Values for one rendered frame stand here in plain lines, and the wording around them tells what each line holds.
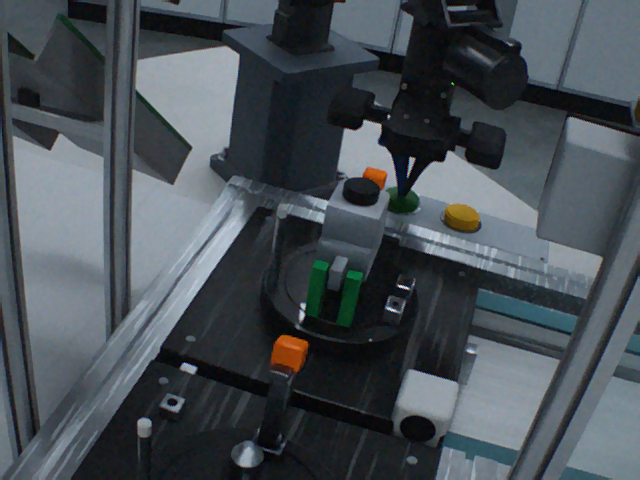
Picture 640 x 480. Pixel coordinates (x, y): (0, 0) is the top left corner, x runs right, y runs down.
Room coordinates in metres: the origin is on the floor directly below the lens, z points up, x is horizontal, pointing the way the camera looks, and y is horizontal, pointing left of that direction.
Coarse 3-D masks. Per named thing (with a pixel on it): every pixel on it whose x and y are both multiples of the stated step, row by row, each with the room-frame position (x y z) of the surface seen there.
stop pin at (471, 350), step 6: (468, 342) 0.56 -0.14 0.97; (468, 348) 0.55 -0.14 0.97; (474, 348) 0.55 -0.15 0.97; (468, 354) 0.54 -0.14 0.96; (474, 354) 0.54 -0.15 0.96; (468, 360) 0.54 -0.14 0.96; (474, 360) 0.54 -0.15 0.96; (462, 366) 0.54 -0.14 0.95; (468, 366) 0.54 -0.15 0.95; (462, 372) 0.54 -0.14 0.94; (468, 372) 0.54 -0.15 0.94; (462, 378) 0.54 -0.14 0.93; (468, 378) 0.54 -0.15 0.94
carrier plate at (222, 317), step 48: (240, 240) 0.64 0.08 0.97; (288, 240) 0.66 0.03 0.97; (240, 288) 0.57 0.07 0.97; (432, 288) 0.62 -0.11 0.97; (192, 336) 0.50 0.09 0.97; (240, 336) 0.51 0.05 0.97; (432, 336) 0.55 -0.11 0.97; (240, 384) 0.46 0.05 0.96; (336, 384) 0.47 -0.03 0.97; (384, 384) 0.48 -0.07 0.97; (384, 432) 0.44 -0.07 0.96
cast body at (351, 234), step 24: (336, 192) 0.57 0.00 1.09; (360, 192) 0.56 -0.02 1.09; (384, 192) 0.59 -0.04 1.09; (336, 216) 0.55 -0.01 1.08; (360, 216) 0.55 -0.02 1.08; (384, 216) 0.58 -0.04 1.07; (336, 240) 0.55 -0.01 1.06; (360, 240) 0.55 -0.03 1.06; (336, 264) 0.53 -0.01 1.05; (360, 264) 0.54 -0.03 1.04; (336, 288) 0.52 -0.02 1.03
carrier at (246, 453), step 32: (160, 384) 0.43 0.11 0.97; (192, 384) 0.44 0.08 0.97; (224, 384) 0.45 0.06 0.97; (128, 416) 0.40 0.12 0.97; (160, 416) 0.40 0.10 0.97; (192, 416) 0.41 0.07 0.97; (224, 416) 0.42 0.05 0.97; (256, 416) 0.42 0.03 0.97; (288, 416) 0.43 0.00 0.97; (320, 416) 0.43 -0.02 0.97; (96, 448) 0.36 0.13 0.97; (128, 448) 0.36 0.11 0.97; (160, 448) 0.37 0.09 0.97; (192, 448) 0.36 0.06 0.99; (224, 448) 0.37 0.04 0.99; (256, 448) 0.32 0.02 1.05; (288, 448) 0.38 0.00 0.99; (320, 448) 0.40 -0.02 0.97; (352, 448) 0.41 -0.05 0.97; (384, 448) 0.41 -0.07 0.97; (416, 448) 0.42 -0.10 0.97
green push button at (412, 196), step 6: (396, 186) 0.80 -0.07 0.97; (390, 192) 0.78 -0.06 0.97; (396, 192) 0.79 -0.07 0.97; (414, 192) 0.79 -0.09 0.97; (390, 198) 0.77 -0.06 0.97; (396, 198) 0.77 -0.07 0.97; (402, 198) 0.77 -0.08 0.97; (408, 198) 0.78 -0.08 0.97; (414, 198) 0.78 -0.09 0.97; (390, 204) 0.77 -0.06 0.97; (396, 204) 0.76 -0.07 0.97; (402, 204) 0.76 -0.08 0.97; (408, 204) 0.77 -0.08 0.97; (414, 204) 0.77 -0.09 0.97; (396, 210) 0.76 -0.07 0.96; (402, 210) 0.76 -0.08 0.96; (408, 210) 0.76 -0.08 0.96; (414, 210) 0.77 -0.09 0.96
